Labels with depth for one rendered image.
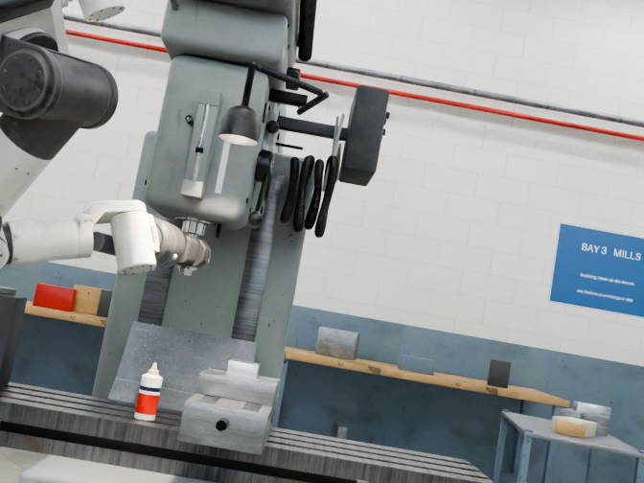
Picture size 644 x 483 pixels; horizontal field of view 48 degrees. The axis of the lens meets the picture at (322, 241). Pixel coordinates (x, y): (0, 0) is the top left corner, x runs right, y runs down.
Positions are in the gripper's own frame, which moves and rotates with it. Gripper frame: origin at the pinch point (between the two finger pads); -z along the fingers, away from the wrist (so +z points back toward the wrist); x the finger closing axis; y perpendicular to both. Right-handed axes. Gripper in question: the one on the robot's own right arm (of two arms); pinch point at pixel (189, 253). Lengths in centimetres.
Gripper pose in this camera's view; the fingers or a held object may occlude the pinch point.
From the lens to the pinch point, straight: 151.4
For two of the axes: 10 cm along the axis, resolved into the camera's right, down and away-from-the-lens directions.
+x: -9.5, -1.4, 2.9
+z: -2.6, -1.5, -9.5
